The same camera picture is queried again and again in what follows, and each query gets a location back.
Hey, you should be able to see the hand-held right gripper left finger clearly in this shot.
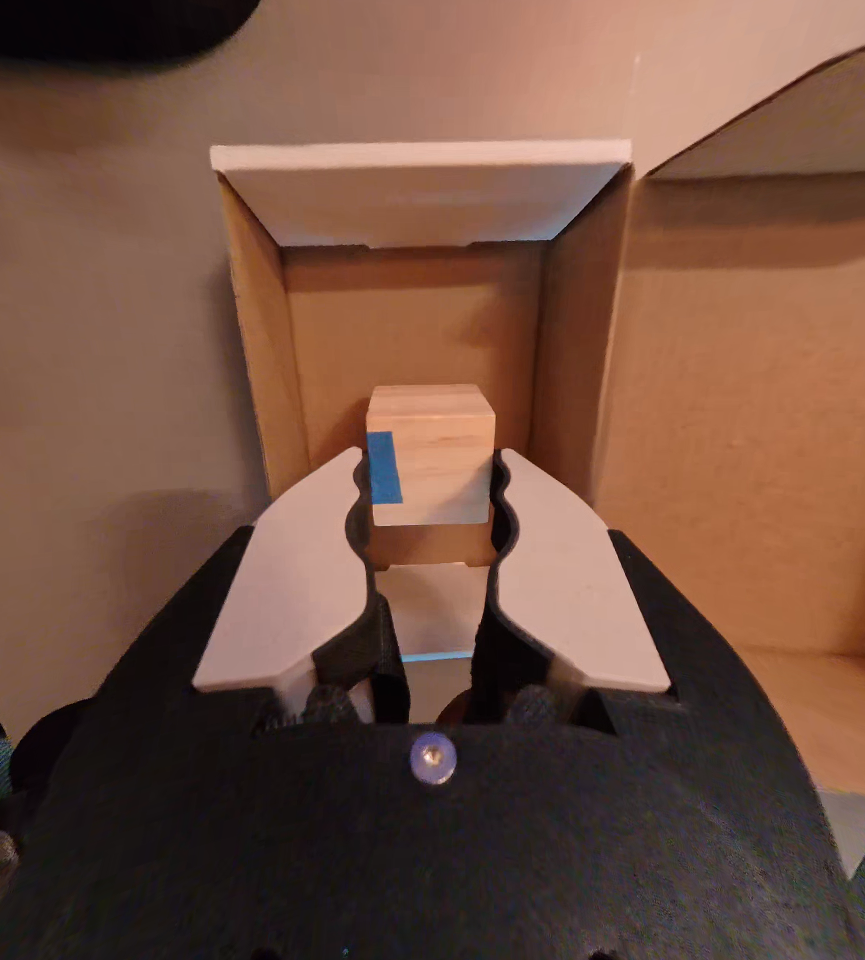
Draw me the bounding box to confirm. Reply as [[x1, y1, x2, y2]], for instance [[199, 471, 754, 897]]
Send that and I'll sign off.
[[192, 447, 411, 725]]

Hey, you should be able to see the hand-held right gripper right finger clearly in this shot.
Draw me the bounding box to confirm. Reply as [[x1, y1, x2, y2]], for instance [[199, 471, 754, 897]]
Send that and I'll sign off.
[[470, 447, 674, 725]]

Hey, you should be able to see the wooden block with blue tape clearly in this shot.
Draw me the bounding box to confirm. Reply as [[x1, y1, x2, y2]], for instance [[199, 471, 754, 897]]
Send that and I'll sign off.
[[366, 384, 497, 528]]

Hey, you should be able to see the small cardboard box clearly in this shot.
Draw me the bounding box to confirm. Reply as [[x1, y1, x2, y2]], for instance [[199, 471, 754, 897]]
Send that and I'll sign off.
[[209, 140, 634, 661]]

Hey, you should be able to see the grey desk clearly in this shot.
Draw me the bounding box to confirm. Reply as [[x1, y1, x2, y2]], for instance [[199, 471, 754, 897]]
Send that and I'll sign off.
[[0, 0, 865, 901]]

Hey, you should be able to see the large cardboard box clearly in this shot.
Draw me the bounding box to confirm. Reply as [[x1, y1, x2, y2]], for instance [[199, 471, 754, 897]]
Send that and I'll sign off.
[[593, 30, 865, 800]]

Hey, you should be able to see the black quilted pad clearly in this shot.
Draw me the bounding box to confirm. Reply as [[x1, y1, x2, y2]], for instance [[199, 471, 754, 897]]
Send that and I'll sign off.
[[0, 0, 263, 70]]

